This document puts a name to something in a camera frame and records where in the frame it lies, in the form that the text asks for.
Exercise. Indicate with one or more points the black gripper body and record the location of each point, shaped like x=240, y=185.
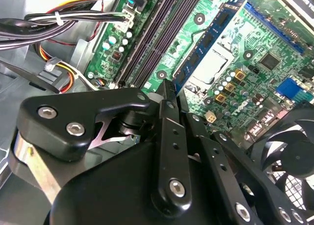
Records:
x=110, y=185

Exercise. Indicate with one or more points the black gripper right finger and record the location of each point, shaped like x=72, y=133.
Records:
x=213, y=156

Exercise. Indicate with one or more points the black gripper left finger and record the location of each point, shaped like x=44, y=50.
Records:
x=61, y=112

